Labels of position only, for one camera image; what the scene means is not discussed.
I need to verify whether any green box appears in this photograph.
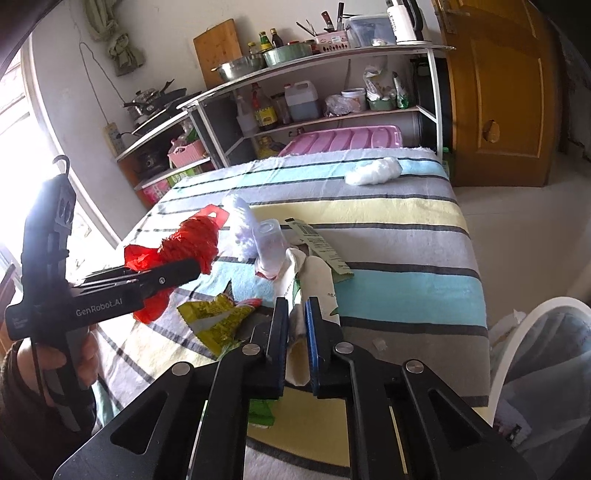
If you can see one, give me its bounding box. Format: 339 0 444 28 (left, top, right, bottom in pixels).
168 168 205 186

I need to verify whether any wooden cutting board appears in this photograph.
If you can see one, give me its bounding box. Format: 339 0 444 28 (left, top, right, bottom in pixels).
193 18 245 88

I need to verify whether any yellow-labelled oil bottle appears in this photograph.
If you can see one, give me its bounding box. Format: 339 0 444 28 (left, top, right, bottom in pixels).
252 88 278 130

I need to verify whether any white trash bin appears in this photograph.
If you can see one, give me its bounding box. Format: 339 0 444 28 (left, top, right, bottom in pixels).
487 298 591 480

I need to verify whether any white paper bag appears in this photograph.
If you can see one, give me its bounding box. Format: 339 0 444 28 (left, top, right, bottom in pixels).
277 247 343 389

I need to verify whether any person's left forearm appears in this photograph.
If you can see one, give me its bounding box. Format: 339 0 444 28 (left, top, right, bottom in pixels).
0 351 98 467

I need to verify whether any pink box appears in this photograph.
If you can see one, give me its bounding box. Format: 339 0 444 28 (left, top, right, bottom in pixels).
141 182 172 206

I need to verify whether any red plastic bag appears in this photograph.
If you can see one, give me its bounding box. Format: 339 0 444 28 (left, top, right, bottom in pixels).
124 217 220 324

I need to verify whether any steel mixing bowl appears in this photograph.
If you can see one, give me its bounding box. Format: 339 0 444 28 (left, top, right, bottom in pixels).
211 54 267 83

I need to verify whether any white plastic tub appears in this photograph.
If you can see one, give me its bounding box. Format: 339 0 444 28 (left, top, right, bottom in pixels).
341 89 368 112

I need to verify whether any green snack packet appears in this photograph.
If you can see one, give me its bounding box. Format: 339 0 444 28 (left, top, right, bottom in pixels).
247 399 276 428

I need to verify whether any white plastic bottle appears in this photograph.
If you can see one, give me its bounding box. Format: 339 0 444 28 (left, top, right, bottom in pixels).
235 95 258 137

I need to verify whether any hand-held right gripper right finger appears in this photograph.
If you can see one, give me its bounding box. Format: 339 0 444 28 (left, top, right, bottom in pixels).
305 296 539 480

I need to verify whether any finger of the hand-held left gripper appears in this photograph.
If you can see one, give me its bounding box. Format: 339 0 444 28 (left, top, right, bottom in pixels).
133 258 202 304
76 265 153 289

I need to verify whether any clear plastic cup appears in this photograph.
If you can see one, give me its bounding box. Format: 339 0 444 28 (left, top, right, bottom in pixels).
255 219 290 280

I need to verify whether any green enamel basin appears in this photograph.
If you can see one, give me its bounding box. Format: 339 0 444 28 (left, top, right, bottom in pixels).
263 42 315 66

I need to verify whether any green paper tag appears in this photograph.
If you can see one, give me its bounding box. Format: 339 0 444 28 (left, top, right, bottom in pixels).
285 218 355 283

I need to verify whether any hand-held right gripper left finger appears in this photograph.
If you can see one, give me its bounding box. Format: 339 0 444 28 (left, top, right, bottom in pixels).
53 298 291 480

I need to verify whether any pink utensil holder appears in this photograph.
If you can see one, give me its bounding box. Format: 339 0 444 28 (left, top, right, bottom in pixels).
315 33 350 54

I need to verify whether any white electric kettle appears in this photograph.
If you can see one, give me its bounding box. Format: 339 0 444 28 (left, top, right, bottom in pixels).
385 0 426 45

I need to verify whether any knotted white plastic bag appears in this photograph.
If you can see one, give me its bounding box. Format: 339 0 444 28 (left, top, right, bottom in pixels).
363 65 393 100

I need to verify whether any stack of cooking pots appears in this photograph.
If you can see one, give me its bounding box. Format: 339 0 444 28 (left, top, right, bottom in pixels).
122 80 204 136

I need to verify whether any clear storage box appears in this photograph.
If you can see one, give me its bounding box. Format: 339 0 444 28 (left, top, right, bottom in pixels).
346 14 394 48

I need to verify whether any yellow snack wrapper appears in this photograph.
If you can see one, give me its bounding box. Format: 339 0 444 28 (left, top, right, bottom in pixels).
178 279 264 358

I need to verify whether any yellow oil bottle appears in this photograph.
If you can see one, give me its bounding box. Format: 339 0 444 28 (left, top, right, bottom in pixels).
256 136 285 160

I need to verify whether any hanging green cloth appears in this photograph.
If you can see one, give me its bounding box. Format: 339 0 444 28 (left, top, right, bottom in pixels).
85 0 147 77

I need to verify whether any glass jar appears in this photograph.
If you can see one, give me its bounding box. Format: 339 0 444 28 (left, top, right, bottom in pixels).
272 93 290 126

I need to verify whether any wall power strip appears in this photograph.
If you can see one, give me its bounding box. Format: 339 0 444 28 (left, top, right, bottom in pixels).
104 122 127 156

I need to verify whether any white plastic jug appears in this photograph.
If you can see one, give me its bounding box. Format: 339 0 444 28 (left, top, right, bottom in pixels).
284 80 320 123

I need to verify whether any crumpled clear plastic bag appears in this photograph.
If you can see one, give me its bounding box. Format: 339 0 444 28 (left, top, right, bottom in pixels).
323 95 357 117

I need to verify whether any pink plastic basket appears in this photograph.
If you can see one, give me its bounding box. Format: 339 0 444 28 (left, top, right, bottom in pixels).
167 138 206 169

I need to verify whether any pink plastic tray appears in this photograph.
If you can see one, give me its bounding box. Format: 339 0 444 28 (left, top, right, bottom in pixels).
277 124 403 158

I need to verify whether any tall metal shelf rack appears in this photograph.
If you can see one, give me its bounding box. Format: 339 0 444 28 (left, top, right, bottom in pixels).
178 44 458 171

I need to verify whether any wooden door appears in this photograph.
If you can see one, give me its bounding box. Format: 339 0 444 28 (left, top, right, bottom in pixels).
431 0 561 188

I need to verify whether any window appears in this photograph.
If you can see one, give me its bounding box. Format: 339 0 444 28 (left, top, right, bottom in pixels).
0 46 126 324

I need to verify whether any person's left hand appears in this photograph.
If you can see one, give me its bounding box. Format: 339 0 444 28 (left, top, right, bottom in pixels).
14 323 100 407

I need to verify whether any low metal shelf rack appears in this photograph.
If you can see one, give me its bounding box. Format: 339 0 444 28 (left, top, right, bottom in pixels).
115 108 218 208

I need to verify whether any crumpled white plastic bag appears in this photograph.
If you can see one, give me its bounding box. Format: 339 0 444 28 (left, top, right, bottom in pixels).
345 157 402 186

